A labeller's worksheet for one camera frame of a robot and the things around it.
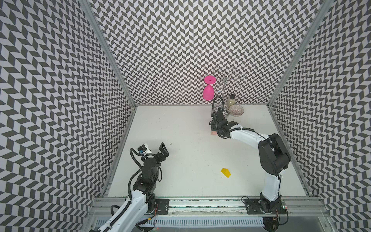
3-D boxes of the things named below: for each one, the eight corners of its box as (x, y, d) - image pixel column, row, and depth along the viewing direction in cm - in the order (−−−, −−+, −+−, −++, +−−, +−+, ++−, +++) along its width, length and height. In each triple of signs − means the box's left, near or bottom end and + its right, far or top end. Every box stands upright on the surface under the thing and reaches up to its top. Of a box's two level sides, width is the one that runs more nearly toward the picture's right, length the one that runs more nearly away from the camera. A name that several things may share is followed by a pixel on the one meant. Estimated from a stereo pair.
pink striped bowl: (229, 116, 112) (230, 113, 108) (227, 108, 118) (228, 104, 114) (243, 116, 112) (244, 113, 108) (240, 108, 118) (242, 104, 114)
